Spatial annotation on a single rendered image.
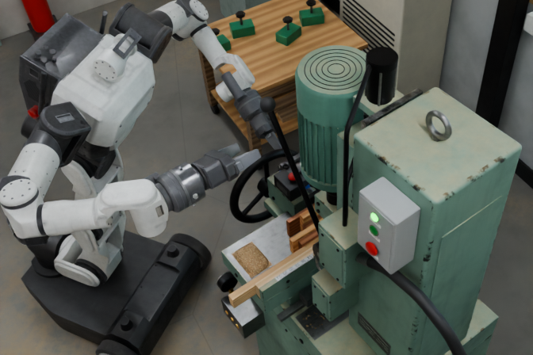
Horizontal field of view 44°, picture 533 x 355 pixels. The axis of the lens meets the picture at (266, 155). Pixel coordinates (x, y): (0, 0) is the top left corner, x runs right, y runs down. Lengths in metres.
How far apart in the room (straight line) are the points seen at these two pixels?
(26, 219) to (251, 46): 1.90
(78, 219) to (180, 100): 2.36
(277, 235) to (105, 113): 0.58
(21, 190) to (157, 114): 2.26
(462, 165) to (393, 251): 0.20
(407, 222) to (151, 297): 1.64
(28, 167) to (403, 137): 0.81
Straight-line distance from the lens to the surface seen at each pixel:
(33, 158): 1.56
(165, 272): 2.72
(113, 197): 1.36
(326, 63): 1.43
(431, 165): 1.21
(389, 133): 1.26
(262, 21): 3.27
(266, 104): 1.42
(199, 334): 2.77
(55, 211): 1.41
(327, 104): 1.37
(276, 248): 1.85
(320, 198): 1.73
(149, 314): 2.63
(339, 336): 1.81
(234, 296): 1.73
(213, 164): 1.39
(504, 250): 3.03
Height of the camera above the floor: 2.40
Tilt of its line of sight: 46 degrees down
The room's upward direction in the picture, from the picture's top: 6 degrees counter-clockwise
